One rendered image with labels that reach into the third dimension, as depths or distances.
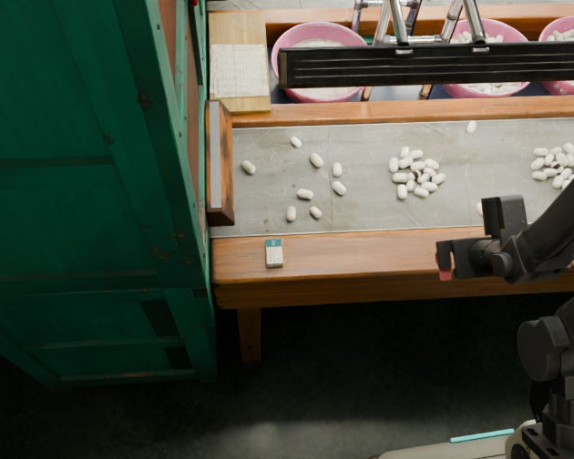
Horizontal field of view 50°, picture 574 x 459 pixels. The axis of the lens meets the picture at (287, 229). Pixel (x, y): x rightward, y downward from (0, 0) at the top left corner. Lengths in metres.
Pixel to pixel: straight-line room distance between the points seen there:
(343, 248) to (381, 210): 0.15
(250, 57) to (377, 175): 0.45
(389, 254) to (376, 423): 0.81
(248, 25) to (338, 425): 1.23
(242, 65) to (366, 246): 0.58
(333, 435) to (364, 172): 0.90
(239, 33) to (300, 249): 0.64
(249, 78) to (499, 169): 0.66
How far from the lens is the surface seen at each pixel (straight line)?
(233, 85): 1.59
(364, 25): 1.80
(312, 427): 2.03
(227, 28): 1.72
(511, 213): 0.96
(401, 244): 1.40
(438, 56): 1.27
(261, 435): 2.02
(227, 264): 1.35
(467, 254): 1.07
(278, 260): 1.33
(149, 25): 0.65
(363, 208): 1.46
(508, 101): 1.70
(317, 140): 1.54
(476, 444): 1.84
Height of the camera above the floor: 2.00
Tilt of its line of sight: 63 degrees down
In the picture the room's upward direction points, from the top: 5 degrees clockwise
